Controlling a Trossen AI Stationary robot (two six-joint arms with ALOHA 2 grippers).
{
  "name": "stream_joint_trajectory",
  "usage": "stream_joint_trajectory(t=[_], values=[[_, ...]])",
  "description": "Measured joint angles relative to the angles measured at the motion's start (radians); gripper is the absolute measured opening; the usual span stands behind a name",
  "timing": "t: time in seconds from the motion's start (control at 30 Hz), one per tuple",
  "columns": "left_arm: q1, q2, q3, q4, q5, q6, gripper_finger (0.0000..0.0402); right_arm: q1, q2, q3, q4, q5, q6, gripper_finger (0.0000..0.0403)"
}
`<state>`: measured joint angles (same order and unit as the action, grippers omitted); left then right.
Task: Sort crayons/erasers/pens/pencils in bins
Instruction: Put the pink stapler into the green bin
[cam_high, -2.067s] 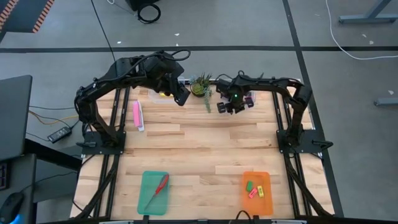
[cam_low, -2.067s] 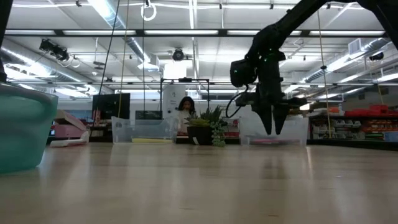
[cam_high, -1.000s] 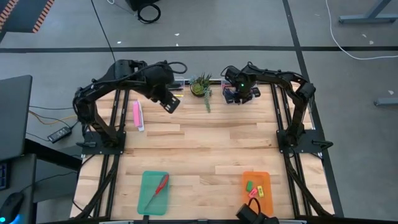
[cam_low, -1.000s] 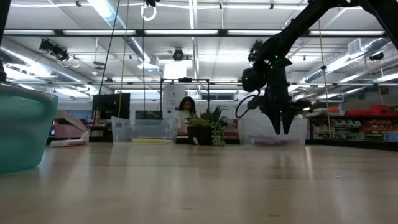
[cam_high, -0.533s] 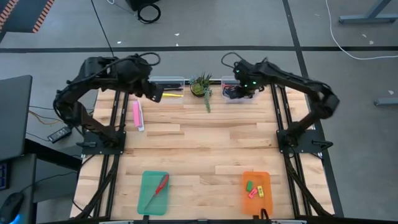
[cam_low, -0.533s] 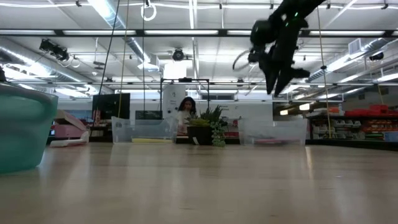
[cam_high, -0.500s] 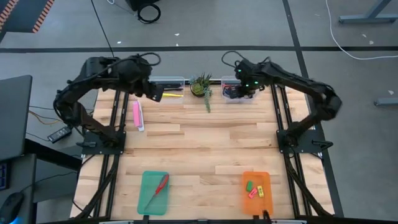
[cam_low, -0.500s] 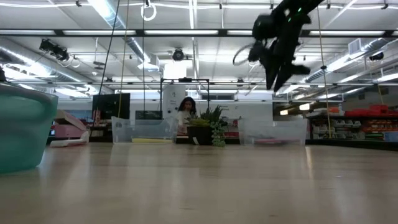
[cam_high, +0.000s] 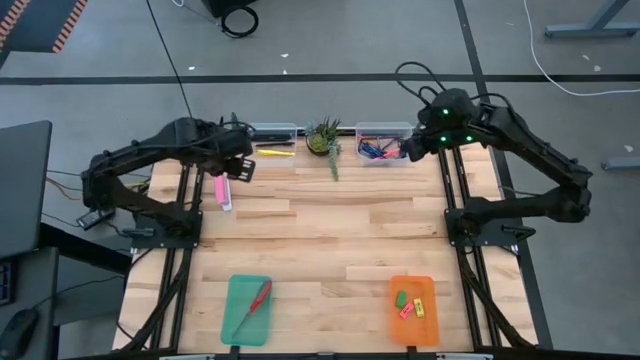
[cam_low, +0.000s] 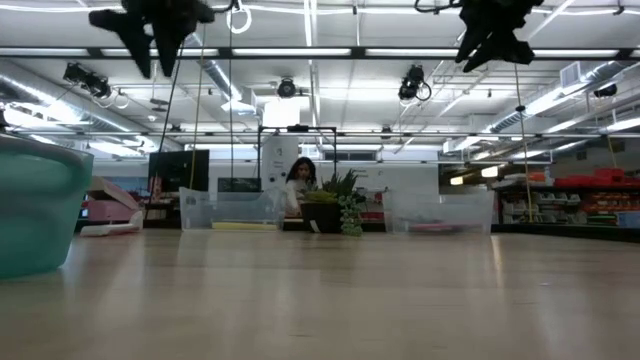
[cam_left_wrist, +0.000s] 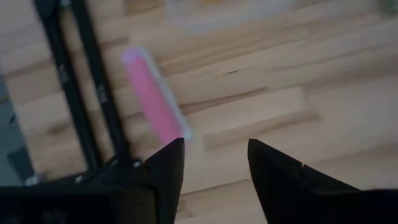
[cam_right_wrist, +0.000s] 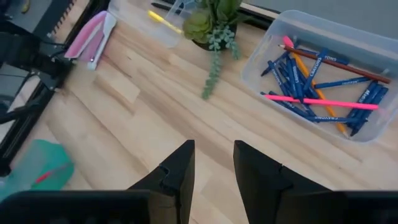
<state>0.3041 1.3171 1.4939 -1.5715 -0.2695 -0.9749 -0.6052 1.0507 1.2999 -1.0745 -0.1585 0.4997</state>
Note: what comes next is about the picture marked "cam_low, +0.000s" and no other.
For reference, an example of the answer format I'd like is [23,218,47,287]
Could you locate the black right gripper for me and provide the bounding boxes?
[453,0,546,75]

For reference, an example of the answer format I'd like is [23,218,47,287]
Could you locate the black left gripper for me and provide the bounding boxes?
[88,0,217,80]

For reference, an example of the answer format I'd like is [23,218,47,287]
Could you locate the clear plastic bin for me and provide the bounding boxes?
[178,186,289,233]
[383,188,497,236]

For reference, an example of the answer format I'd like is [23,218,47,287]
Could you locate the teal plastic bin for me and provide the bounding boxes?
[0,130,95,281]

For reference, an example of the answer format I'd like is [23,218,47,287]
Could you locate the yellow crayon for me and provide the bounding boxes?
[210,221,280,232]

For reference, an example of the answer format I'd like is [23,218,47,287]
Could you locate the shelving with red bins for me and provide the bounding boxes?
[492,167,640,227]

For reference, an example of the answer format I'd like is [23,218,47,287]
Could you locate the black monitor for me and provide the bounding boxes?
[148,149,211,194]

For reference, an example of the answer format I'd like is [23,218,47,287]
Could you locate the pink stapler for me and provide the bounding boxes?
[82,174,145,238]

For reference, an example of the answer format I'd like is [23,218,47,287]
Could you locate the white pillar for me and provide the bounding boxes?
[260,135,300,187]

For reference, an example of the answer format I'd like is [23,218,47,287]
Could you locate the person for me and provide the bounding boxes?
[283,156,318,218]

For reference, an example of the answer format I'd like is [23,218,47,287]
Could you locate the red background box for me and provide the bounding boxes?
[360,189,387,222]

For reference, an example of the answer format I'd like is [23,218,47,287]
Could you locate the potted succulent plant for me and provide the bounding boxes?
[298,168,365,238]

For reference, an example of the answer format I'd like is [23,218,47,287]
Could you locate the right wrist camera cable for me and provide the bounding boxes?
[413,0,464,15]

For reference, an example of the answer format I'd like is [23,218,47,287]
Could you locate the white cable ring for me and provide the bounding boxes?
[225,2,253,35]

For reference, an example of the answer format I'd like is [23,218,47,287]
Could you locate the thin black hanging cable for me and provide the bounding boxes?
[228,9,235,179]

